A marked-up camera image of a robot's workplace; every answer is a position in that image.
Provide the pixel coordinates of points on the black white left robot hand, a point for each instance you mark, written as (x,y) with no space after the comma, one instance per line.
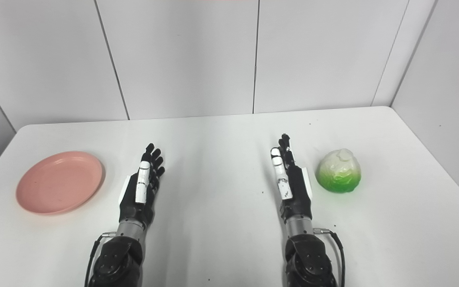
(134,209)

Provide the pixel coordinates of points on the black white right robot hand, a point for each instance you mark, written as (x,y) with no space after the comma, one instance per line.
(299,199)

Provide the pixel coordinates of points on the green white cabbage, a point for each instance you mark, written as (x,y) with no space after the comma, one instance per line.
(339,173)

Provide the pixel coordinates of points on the pink round plate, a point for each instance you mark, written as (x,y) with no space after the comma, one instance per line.
(58,183)

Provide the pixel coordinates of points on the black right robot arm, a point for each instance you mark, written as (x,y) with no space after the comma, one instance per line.
(309,259)

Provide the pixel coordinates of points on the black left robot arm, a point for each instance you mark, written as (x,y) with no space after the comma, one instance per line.
(116,259)

